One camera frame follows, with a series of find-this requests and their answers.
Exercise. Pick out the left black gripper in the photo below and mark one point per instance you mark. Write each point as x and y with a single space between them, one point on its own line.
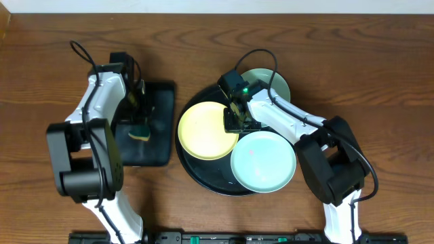
138 113

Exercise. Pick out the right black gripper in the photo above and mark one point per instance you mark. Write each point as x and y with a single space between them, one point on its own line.
230 127

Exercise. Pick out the green yellow sponge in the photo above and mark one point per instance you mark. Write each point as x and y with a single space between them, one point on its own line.
140 132

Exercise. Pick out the yellow plate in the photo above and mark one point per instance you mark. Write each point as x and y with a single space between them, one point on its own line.
201 132

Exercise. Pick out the light green front plate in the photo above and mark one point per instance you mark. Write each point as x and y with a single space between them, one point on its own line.
263 162

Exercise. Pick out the light green plate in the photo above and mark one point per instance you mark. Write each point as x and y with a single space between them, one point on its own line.
263 75
263 162

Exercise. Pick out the light green back plate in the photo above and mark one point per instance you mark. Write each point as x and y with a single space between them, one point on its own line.
263 75

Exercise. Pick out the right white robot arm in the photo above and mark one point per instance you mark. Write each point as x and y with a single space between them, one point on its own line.
332 163

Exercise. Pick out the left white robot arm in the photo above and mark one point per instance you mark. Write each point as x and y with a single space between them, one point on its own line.
85 158

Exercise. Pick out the black rectangular tray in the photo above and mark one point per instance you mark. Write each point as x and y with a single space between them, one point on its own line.
156 151

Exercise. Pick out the black round tray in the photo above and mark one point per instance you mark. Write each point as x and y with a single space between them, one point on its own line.
215 175

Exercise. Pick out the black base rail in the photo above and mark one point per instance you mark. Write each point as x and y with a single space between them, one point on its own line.
316 238

